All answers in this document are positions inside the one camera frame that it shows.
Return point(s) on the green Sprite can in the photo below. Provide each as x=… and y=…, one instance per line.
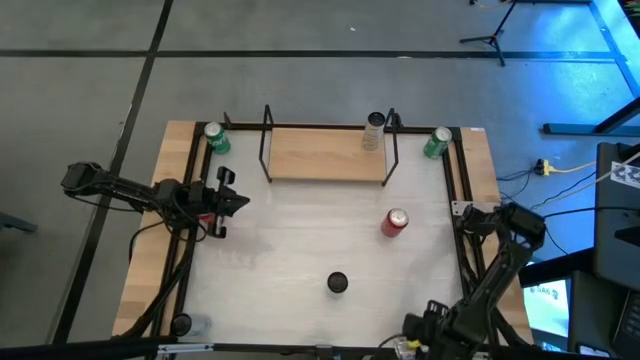
x=220, y=142
x=435, y=146

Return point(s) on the red Coca-Cola can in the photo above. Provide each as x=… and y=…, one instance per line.
x=206, y=219
x=392, y=226

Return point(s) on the black desk foot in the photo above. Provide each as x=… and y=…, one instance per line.
x=575, y=129

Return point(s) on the grey chair leg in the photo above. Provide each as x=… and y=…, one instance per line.
x=15, y=222

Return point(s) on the black tripod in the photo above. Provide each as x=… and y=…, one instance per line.
x=495, y=40

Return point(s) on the white marker label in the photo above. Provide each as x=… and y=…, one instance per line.
x=627, y=175

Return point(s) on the dark grey equipment case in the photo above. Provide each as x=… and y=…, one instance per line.
x=615, y=235

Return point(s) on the Celsius can yellow print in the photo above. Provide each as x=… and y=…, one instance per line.
x=372, y=137

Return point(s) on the black metal table frame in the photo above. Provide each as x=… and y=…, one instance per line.
x=245, y=126

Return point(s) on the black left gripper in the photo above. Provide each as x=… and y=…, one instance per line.
x=220, y=200

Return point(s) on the black desk top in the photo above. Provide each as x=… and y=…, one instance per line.
x=555, y=267

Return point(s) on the Celsius can blue print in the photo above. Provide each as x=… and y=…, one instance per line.
x=338, y=282

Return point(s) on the yellow black power strip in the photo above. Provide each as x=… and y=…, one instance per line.
x=542, y=167

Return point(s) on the black keyboard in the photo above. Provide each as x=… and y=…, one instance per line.
x=631, y=320

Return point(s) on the tall silver Celsius can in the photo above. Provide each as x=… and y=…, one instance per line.
x=200, y=325

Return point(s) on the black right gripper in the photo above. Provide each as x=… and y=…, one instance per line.
x=425, y=325

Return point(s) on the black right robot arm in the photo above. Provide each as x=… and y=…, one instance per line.
x=500, y=260

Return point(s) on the lit computer screen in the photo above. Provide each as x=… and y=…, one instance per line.
x=547, y=310

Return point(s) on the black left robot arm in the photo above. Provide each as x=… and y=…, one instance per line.
x=125, y=190

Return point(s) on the black metal shelf end frame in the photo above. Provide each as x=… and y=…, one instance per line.
x=267, y=110
x=392, y=114

